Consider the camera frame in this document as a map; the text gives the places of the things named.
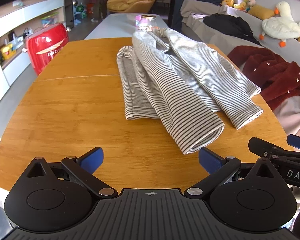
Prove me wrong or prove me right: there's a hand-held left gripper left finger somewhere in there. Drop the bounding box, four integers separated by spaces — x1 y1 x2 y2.
26 147 118 199

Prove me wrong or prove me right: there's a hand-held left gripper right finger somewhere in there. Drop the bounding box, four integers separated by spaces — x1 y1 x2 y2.
184 147 278 199

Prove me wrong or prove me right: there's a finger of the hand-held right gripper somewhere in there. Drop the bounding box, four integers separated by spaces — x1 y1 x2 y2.
248 137 300 161
287 134 300 153

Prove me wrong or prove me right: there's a striped grey knit garment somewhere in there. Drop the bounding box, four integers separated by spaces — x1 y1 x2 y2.
116 27 264 155

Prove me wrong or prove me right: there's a pale pink cloth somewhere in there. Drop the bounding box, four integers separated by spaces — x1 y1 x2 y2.
274 95 300 140

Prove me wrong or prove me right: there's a red fuzzy coat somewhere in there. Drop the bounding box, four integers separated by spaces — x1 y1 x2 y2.
227 45 300 111

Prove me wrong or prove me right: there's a white goose plush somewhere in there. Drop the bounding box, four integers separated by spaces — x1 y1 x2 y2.
259 1 300 47

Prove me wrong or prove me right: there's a black garment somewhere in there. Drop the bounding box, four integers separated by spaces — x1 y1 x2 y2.
202 13 263 46

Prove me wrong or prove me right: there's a grey low table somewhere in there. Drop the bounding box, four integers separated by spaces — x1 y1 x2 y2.
84 13 169 40

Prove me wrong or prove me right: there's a yellow toy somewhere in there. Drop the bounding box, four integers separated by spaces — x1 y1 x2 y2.
0 43 16 60

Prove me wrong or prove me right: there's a small plush toy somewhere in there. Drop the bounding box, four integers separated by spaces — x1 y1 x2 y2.
234 0 257 12

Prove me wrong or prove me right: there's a plastic box with green lid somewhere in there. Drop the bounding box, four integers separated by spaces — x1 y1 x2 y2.
41 12 59 28

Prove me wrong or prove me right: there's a glass jar with pink contents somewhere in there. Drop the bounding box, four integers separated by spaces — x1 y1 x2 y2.
137 14 157 32

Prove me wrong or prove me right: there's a grey covered sofa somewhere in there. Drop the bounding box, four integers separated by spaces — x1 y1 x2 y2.
180 0 300 135

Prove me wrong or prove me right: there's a yellow ottoman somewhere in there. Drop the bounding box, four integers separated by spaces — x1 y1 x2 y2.
107 0 133 12

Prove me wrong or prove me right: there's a black cabinet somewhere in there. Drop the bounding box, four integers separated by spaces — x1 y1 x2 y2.
168 0 228 33

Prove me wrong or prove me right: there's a white wall shelving unit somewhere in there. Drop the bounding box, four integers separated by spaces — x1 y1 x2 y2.
0 0 65 87

